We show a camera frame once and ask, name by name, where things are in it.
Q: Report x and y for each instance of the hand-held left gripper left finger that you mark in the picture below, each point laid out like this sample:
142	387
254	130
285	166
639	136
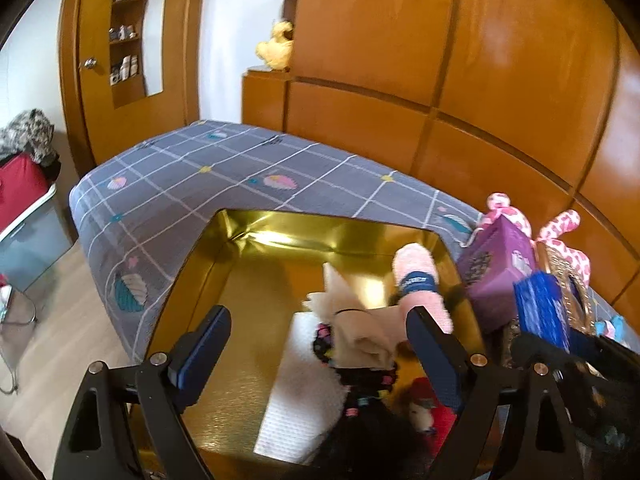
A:
200	355

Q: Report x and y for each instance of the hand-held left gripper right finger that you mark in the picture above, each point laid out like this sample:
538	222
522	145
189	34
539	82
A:
435	360

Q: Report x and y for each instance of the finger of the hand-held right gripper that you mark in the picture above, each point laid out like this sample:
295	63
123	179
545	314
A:
535	351
610	350

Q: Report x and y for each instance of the blue plush doll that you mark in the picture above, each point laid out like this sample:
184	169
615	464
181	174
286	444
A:
617	327

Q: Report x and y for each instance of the blue box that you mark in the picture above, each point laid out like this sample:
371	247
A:
542	310

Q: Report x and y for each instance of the red plush toy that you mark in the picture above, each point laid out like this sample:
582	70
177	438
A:
440	417

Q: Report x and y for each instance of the beige cloth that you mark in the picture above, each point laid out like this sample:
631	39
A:
360	340

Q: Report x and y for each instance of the gold tin box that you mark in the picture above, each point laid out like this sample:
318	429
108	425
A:
240	280

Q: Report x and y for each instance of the pink fluffy sock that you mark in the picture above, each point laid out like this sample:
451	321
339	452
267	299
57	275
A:
415	260

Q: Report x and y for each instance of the white paper napkin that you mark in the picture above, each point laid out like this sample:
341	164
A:
300	390

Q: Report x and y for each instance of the purple cardboard box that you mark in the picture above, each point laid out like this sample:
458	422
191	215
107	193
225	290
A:
495	270

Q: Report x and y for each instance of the pink spotted plush toy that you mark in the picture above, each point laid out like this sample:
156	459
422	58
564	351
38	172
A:
562	225

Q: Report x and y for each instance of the grey storage box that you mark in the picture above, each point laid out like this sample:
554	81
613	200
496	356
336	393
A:
35	245

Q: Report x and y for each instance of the grey checked bedsheet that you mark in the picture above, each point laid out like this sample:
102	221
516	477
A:
250	160

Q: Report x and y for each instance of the red bag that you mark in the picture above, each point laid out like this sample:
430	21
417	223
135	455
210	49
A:
20	190

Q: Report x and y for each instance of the wooden shelf cabinet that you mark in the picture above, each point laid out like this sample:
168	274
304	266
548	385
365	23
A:
100	120

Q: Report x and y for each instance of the black and white patterned cloth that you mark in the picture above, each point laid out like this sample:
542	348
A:
25	130

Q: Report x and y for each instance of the wooden wardrobe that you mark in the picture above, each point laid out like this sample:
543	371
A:
500	60

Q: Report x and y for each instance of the group of small bottles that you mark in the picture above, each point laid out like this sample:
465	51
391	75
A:
125	67

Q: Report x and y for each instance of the metal door knob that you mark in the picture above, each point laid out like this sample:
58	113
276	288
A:
90	63

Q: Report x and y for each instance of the yellow plush toy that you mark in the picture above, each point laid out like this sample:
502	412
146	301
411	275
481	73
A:
275	47

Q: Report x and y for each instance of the metal chair frame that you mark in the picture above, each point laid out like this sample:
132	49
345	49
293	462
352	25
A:
30	310

